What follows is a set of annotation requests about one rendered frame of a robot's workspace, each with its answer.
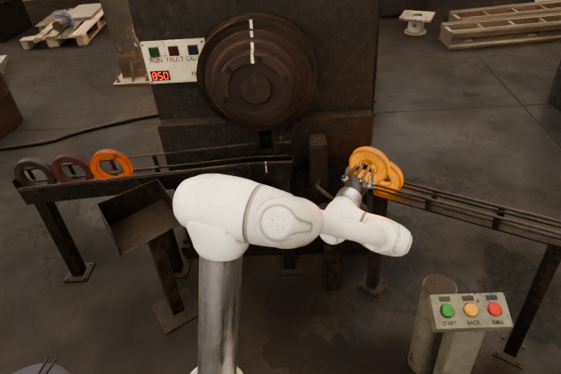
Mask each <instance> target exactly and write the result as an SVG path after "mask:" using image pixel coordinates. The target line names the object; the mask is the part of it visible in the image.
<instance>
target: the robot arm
mask: <svg viewBox="0 0 561 374"><path fill-rule="evenodd" d="M372 167H373V163H372V162H371V161H369V160H364V161H363V162H362V163H361V165H359V164H356V165H355V166H354V167H353V168H352V169H350V170H349V171H348V172H347V173H346V174H344V175H343V176H342V177H341V182H345V185H344V187H343V188H341V189H340V190H339V191H338V193H337V195H336V197H335V198H334V200H333V201H332V202H331V203H330V204H329V205H328V206H327V207H326V209H325V210H320V209H319V207H318V206H317V205H315V204H314V203H312V202H310V201H309V200H307V199H305V198H301V197H296V196H293V195H292V194H290V193H287V192H285V191H283V190H278V189H276V188H274V187H270V186H268V185H265V184H259V183H256V182H255V181H252V180H250V179H244V178H240V177H235V176H231V175H225V174H200V175H197V176H195V177H192V178H189V179H186V180H184V181H183V182H182V183H181V184H180V185H179V187H178V188H177V190H176V191H175V193H174V199H173V210H174V216H175V217H176V219H177V221H179V222H180V224H181V225H182V226H184V227H186V228H187V231H188V233H189V235H190V239H191V240H192V242H193V246H194V248H195V250H196V251H197V252H198V254H199V255H200V262H199V325H198V366H197V367H196V368H195V369H194V370H193V371H192V372H191V373H190V374H243V372H242V371H241V369H240V368H239V367H238V366H237V351H238V336H239V321H240V291H241V276H242V260H243V254H244V253H245V251H246V250H247V249H248V247H249V244H252V245H262V246H269V247H276V248H280V249H294V248H298V247H302V246H304V245H308V244H310V243H311V242H312V241H313V240H314V239H315V238H316V237H317V236H318V235H320V237H321V238H322V239H323V240H324V241H325V242H326V243H328V244H330V245H336V244H339V243H341V242H342V241H344V240H353V241H356V242H358V243H360V244H362V245H363V246H364V247H366V248H367V249H369V250H372V251H375V252H376V253H379V254H382V255H389V256H403V255H405V254H406V253H407V252H408V251H409V249H410V247H411V244H412V236H411V233H410V232H409V231H408V230H407V229H406V228H405V227H404V226H402V225H400V224H398V223H397V222H395V221H393V220H389V219H388V218H385V217H382V216H380V215H373V214H369V213H367V212H365V211H363V210H360V209H359V207H360V205H361V198H362V196H363V195H364V193H365V192H366V191H367V190H368V189H372V190H374V189H375V182H374V177H375V168H372ZM364 170H365V172H364V174H363V176H362V177H361V174H362V172H363V171H364ZM370 173H371V182H370V183H369V185H367V183H366V179H367V177H368V175H369V174H370ZM354 174H355V175H354ZM353 175H354V177H353V178H352V176H353ZM360 177H361V178H360Z"/></svg>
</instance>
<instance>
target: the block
mask: <svg viewBox="0 0 561 374"><path fill-rule="evenodd" d="M308 138H309V164H310V182H311V187H313V188H315V184H316V181H317V180H320V181H321V183H320V185H319V186H320V187H327V185H328V145H327V139H326V134H310V135H309V137H308Z"/></svg>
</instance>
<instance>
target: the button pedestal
mask: <svg viewBox="0 0 561 374"><path fill-rule="evenodd" d="M490 295H497V298H498V299H497V300H490V301H487V300H486V297H485V296H490ZM439 296H450V300H451V301H439V298H438V297H439ZM462 296H473V299H474V301H463V300H462ZM493 302H495V303H498V304H499V305H500V306H501V307H502V313H501V314H500V315H499V316H494V315H492V314H491V313H490V312H489V310H488V306H489V305H490V304H491V303H493ZM468 303H472V304H474V305H475V306H476V307H477V308H478V313H477V314H476V315H475V316H469V315H468V314H467V313H466V312H465V310H464V307H465V305H466V304H468ZM444 304H449V305H451V306H452V307H453V309H454V314H453V315H452V316H450V317H446V316H444V315H443V314H442V313H441V307H442V306H443V305H444ZM427 305H428V310H429V314H430V318H431V323H432V330H433V332H444V333H443V336H442V342H441V345H440V348H439V352H438V354H437V360H436V364H435V367H434V370H433V374H470V373H471V370H472V368H473V364H474V362H475V359H476V357H477V354H478V350H479V348H480V346H481V343H482V341H483V337H484V334H485V332H486V331H508V330H509V329H511V328H512V327H513V323H512V319H511V316H510V313H509V310H508V305H507V302H506V300H505V296H504V294H503V293H502V292H498V293H470V294H443V295H430V296H429V297H428V298H427Z"/></svg>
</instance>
